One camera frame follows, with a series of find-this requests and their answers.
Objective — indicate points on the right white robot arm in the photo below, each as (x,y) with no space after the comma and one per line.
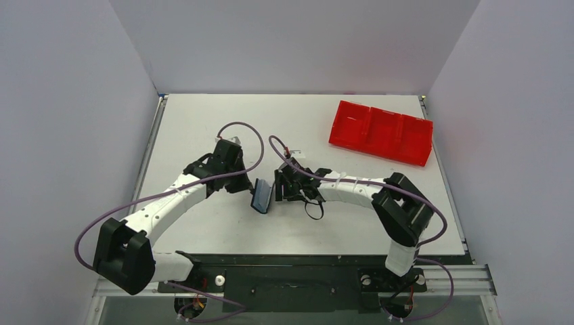
(401,208)

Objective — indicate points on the aluminium rail frame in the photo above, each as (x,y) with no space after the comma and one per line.
(469,280)

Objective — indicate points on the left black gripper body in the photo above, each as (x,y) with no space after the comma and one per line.
(237,184)

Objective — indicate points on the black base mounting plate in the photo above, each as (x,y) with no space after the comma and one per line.
(303,283)

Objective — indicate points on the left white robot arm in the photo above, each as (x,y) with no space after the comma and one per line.
(125,252)

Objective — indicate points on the black leather card holder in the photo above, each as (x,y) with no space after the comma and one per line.
(261,196)

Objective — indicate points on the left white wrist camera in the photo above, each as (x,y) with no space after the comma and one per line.
(235,140)

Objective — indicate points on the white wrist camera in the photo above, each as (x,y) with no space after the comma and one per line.
(235,140)
(297,154)

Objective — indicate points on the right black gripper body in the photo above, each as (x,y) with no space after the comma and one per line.
(281,185)

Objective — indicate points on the red plastic divided tray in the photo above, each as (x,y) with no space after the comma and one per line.
(390,135)

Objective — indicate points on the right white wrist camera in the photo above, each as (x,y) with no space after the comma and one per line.
(297,154)

